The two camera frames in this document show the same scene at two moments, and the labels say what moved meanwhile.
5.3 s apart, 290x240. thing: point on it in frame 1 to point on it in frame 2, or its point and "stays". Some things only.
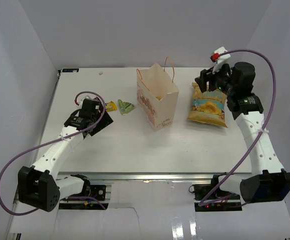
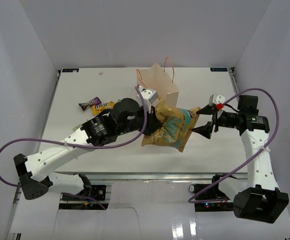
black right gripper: [202, 79] to [205, 129]
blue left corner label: [70, 70] stays
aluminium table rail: [158, 176] stays
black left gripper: [106, 120] to [153, 123]
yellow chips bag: [208, 106] to [177, 124]
